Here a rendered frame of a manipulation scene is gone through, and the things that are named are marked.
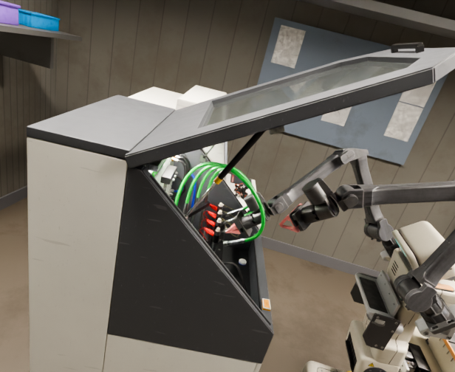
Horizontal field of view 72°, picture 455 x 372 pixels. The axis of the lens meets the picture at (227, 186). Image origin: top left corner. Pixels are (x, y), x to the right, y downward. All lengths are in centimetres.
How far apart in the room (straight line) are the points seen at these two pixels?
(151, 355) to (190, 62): 244
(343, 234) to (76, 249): 277
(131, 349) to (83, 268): 38
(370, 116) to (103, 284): 255
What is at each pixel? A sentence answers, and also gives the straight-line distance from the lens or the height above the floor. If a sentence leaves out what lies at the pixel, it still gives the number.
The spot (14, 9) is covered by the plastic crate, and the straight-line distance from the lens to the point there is 246.
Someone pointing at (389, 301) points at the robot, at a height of 107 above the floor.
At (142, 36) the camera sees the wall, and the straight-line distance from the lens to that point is 325.
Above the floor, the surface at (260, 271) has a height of 95.
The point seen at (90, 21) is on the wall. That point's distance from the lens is 349.
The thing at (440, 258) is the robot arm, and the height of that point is 138.
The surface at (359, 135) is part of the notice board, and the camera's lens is 307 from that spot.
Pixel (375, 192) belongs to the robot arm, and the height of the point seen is 154.
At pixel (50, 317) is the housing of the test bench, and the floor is 82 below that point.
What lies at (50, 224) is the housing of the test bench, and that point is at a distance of 110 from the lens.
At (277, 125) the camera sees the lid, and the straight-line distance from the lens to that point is 82.
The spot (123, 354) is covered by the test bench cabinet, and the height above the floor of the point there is 70.
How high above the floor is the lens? 181
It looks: 23 degrees down
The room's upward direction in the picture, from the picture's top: 15 degrees clockwise
